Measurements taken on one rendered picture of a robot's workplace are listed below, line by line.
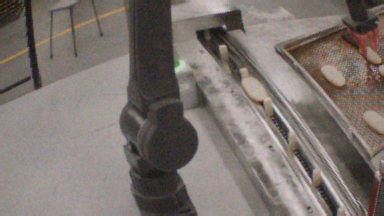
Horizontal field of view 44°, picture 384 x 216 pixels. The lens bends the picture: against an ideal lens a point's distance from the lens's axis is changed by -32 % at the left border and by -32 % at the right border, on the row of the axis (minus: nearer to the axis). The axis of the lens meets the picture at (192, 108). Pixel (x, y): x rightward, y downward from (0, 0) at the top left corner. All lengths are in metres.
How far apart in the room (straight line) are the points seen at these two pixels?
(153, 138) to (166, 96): 0.06
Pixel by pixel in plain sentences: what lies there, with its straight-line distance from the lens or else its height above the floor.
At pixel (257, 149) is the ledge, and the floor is 0.86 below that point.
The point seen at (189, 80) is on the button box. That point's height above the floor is 0.88.
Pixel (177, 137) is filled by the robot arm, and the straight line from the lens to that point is 0.87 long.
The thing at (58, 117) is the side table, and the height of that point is 0.82.
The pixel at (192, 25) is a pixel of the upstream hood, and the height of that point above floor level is 0.90.
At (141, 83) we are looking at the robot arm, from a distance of 0.85.
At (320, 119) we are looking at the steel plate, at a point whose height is 0.82.
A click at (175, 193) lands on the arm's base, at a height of 0.87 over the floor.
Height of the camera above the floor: 1.38
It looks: 27 degrees down
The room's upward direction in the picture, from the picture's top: 11 degrees counter-clockwise
